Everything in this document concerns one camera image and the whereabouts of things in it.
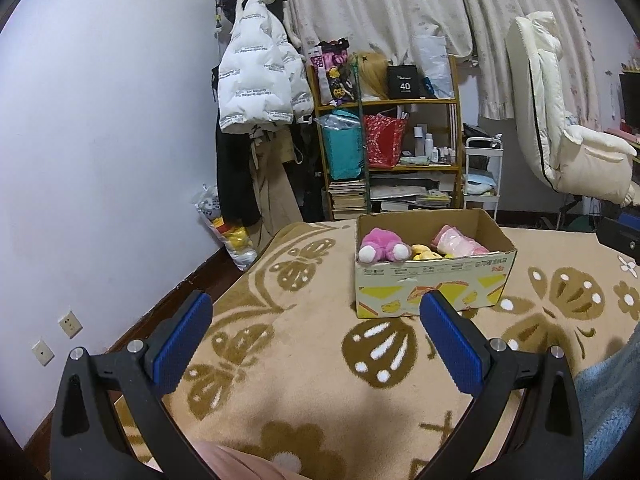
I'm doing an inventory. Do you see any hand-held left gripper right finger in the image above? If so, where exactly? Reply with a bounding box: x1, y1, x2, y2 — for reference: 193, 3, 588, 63
419, 290, 587, 480

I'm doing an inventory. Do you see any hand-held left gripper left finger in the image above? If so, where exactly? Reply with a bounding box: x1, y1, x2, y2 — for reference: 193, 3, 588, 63
49, 290, 216, 480

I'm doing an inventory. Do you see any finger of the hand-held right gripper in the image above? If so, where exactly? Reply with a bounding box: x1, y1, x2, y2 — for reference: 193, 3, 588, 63
596, 202, 640, 277

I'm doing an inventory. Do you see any printed cardboard box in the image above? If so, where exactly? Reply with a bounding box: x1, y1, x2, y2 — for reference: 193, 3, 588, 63
354, 207, 518, 320

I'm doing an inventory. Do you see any pink plush toy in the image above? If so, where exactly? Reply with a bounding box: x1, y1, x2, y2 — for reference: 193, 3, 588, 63
359, 227, 412, 264

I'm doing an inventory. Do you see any black chair base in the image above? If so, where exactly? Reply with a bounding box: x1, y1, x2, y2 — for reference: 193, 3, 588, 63
537, 195, 601, 231

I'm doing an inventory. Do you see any beige patterned rug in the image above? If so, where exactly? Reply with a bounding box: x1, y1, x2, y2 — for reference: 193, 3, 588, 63
47, 220, 640, 480

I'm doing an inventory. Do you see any plastic bag of toys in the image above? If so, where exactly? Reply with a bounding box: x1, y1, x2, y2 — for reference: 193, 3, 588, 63
190, 184, 261, 272

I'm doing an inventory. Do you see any person's leg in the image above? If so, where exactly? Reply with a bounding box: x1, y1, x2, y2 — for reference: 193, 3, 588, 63
192, 437, 301, 480

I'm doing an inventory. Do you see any black monitor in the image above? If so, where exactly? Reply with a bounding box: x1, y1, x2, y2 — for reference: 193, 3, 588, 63
619, 71, 640, 133

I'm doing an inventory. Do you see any blue fluffy blanket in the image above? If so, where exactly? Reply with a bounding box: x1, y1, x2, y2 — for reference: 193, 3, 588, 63
572, 320, 640, 480

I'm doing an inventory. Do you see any cream padded chair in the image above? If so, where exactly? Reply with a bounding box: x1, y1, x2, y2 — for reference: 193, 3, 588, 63
505, 10, 638, 207

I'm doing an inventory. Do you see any white trolley cart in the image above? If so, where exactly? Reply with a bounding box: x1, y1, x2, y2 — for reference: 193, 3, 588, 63
462, 136, 503, 221

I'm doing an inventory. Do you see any stack of papers and magazines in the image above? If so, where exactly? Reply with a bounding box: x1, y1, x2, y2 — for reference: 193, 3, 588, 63
370, 172, 458, 213

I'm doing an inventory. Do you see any black hanging garment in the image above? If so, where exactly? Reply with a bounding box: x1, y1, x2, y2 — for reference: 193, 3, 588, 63
216, 120, 263, 228

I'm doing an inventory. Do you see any beige hanging garment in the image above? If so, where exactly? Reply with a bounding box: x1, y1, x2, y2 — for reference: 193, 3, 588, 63
247, 130, 306, 241

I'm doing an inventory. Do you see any stack of books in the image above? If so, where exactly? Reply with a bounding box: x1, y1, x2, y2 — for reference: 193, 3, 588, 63
327, 178, 370, 221

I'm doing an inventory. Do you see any row of cosmetic bottles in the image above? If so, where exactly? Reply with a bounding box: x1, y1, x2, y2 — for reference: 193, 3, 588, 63
412, 124, 458, 165

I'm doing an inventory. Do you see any red bag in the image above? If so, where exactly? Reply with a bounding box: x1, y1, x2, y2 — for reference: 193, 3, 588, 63
362, 114, 407, 168

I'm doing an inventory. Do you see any teal bag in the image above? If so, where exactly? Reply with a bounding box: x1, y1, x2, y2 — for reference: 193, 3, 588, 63
320, 110, 365, 181

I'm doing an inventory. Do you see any wooden shelf unit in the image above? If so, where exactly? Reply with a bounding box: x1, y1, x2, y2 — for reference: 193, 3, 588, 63
305, 52, 463, 221

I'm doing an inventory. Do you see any clear plastic bag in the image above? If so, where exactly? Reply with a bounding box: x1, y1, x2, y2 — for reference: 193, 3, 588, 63
411, 34, 456, 100

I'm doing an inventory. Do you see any black box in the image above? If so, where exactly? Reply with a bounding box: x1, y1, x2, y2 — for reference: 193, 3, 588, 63
386, 64, 426, 101

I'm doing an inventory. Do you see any blond wig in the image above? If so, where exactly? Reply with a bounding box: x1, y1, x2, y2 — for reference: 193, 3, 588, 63
350, 51, 391, 102

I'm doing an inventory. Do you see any white puffer jacket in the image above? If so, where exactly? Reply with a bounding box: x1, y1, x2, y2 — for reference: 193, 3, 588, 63
216, 0, 315, 135

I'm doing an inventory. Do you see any colourful accessory package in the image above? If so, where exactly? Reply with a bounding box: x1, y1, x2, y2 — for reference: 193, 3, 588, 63
309, 37, 358, 107

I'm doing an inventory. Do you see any pale floral curtain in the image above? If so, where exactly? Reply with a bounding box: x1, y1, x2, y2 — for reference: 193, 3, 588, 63
272, 0, 601, 133

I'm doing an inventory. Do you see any wall socket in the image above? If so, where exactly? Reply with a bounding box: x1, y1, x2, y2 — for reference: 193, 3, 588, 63
57, 311, 83, 339
31, 341, 56, 367

